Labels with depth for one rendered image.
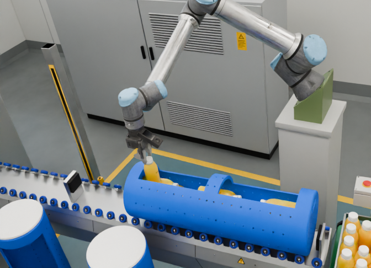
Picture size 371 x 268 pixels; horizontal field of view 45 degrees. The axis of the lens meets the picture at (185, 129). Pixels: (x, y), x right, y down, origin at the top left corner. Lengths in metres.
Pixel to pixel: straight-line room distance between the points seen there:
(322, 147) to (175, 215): 0.97
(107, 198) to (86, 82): 2.33
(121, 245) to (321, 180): 1.27
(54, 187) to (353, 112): 3.00
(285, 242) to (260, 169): 2.05
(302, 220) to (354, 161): 2.20
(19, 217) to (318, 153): 1.66
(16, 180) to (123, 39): 1.72
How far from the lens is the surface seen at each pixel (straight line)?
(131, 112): 1.95
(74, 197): 2.62
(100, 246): 2.20
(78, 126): 2.76
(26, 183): 2.92
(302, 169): 2.79
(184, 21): 2.33
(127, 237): 2.19
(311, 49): 2.36
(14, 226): 2.49
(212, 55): 3.65
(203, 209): 2.03
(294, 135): 2.65
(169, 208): 2.10
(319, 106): 2.54
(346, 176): 3.93
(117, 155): 4.42
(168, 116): 4.28
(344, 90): 4.89
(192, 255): 2.29
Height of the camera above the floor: 2.62
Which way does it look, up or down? 35 degrees down
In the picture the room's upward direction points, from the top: 10 degrees counter-clockwise
